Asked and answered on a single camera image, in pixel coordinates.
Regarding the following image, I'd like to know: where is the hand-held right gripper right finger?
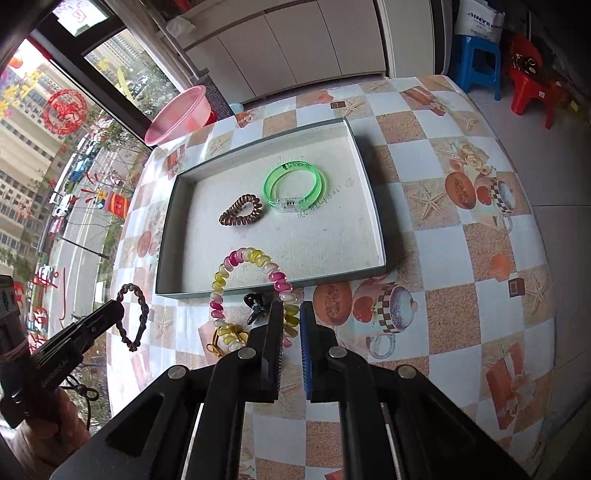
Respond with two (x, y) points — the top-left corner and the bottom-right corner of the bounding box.
(300, 301), (532, 480)

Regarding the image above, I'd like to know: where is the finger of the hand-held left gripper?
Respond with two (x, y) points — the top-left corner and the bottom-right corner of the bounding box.
(30, 300), (125, 366)

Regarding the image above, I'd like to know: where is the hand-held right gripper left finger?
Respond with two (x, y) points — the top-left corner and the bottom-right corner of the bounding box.
(48, 299), (284, 480)

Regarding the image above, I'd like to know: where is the black claw hair clip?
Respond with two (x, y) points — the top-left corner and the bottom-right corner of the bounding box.
(244, 292), (265, 325)

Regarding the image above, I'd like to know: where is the brown braided hair tie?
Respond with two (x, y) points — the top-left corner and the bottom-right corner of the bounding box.
(114, 283), (150, 354)

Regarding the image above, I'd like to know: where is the yellow hair tie with charms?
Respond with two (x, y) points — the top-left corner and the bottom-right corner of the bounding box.
(204, 323), (250, 360)

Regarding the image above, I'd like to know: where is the pink yellow spiral hair tie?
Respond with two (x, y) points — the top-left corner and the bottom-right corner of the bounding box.
(209, 247), (300, 352)

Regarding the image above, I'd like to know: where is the grey-green tray box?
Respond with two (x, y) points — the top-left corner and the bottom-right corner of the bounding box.
(154, 117), (387, 301)

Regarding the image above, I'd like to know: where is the person's left hand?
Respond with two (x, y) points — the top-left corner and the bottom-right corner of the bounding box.
(9, 389), (92, 480)

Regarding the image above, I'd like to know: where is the checkered printed tablecloth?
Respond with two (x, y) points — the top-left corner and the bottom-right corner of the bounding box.
(104, 74), (559, 480)

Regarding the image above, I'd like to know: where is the red paper window decoration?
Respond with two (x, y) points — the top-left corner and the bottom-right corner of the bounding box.
(45, 89), (89, 136)

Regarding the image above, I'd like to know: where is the white cabinet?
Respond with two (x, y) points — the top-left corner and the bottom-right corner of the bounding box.
(178, 0), (389, 104)

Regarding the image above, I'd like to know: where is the red plastic stool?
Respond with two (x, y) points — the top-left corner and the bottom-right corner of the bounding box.
(508, 34), (568, 130)

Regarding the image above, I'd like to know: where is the blue plastic stool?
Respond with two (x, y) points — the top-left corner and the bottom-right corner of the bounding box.
(450, 34), (502, 102)

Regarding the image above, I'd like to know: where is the white shopping bag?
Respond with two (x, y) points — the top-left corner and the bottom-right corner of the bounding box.
(453, 0), (506, 44)

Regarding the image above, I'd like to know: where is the black lanyard cord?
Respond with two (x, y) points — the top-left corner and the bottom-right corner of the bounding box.
(65, 376), (100, 430)

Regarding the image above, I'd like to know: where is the brown spiral hair tie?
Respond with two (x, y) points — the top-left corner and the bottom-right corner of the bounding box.
(219, 194), (264, 228)

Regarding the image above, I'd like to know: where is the green translucent bracelet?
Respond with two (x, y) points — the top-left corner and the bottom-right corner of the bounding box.
(263, 160), (329, 214)

